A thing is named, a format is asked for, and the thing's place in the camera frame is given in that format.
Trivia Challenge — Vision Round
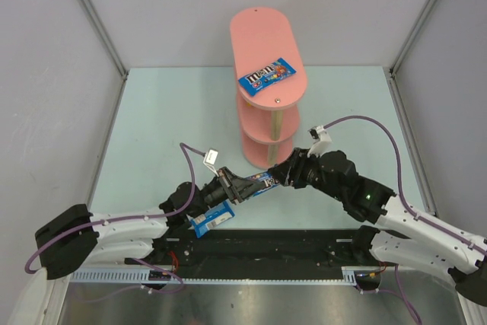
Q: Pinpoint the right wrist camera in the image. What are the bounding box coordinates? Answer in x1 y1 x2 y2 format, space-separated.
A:
307 125 332 158

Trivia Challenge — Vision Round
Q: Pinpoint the slotted cable duct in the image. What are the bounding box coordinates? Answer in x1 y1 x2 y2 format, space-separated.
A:
71 266 384 285

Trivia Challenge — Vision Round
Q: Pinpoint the purple cable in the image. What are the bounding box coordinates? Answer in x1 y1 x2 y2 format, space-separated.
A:
24 142 208 295
323 114 487 324

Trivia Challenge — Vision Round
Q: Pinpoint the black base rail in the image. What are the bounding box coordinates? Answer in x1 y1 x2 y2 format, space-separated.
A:
143 226 393 275

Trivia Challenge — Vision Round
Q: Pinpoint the blue m&m bag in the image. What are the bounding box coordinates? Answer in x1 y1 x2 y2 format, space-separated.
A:
248 171 280 197
237 58 296 97

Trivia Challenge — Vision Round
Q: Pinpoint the pink tiered shelf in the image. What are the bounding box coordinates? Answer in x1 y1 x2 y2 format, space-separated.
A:
230 7 307 169

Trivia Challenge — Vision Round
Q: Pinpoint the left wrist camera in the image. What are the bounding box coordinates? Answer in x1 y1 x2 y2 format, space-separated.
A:
203 148 218 176

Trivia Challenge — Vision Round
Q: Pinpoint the blue white candy bar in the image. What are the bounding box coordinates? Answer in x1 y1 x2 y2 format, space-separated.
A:
190 201 234 238

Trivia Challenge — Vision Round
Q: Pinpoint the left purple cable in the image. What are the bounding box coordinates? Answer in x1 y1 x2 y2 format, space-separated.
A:
24 142 208 295

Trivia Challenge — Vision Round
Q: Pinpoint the blue M&M bag on shelf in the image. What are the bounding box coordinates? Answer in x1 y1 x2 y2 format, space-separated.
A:
237 58 296 97

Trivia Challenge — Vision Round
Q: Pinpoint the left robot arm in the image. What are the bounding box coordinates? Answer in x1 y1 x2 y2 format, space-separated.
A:
34 167 274 280

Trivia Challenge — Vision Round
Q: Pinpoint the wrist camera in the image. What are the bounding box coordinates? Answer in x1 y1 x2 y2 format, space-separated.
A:
203 148 218 176
307 125 332 158

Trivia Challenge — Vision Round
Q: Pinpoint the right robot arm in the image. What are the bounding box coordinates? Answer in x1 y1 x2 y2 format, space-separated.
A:
268 148 486 306

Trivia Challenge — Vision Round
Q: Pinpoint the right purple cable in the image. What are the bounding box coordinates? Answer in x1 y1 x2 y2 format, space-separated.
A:
323 114 487 324

